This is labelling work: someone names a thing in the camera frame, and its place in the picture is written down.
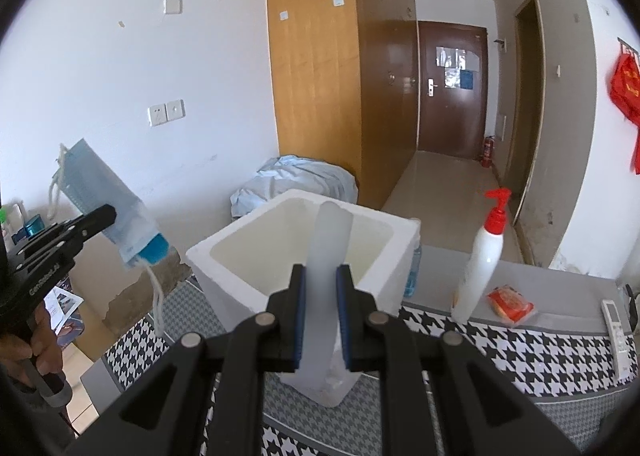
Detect printed papers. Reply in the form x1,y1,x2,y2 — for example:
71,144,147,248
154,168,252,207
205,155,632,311
45,286,86,348

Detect white red pump bottle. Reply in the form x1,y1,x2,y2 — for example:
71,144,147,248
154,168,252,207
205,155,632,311
450,187,513,323

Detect houndstooth tablecloth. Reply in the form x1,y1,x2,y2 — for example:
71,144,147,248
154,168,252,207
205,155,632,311
102,276,640,456

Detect shiny door notice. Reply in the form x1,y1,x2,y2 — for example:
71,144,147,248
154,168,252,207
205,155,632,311
435,45,476,70

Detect person's left hand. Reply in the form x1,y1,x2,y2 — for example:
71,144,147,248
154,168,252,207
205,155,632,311
0,310,66,383

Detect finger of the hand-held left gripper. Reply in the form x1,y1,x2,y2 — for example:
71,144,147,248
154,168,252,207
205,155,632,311
15,204,118,282
139,232,169,265

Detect white foam box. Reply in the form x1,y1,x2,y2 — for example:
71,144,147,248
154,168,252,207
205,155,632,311
186,188,422,408

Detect wooden side door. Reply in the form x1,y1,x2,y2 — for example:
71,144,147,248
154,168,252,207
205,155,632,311
505,0,546,232

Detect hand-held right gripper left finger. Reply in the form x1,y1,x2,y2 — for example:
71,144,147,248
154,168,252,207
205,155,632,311
65,263,307,456

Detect translucent white strip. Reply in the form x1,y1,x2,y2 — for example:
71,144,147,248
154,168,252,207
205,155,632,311
297,200,353,394

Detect red snack packet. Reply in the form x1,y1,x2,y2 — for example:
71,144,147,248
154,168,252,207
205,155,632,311
486,285,535,326

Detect small clear sanitizer bottle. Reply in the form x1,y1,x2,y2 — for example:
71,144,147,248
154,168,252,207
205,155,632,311
402,244,422,298

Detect white remote control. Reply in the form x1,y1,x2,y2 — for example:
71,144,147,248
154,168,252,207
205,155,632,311
601,299,632,382

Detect white plastic bottle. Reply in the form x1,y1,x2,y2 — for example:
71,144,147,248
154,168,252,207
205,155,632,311
7,202,27,239

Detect dark brown entrance door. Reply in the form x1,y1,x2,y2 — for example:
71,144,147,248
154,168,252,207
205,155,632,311
417,20,489,160

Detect light blue bedding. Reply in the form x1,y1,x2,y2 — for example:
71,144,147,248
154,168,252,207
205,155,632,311
230,154,360,219

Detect person's left forearm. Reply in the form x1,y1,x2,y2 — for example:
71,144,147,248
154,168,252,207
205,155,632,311
0,371,71,456

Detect wooden wardrobe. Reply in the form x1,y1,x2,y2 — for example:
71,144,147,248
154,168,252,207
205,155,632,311
265,0,418,211

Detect blue face mask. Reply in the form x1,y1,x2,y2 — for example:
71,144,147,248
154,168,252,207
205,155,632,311
47,138,173,337

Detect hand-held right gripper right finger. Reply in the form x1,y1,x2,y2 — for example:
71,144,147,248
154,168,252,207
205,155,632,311
336,263,583,456

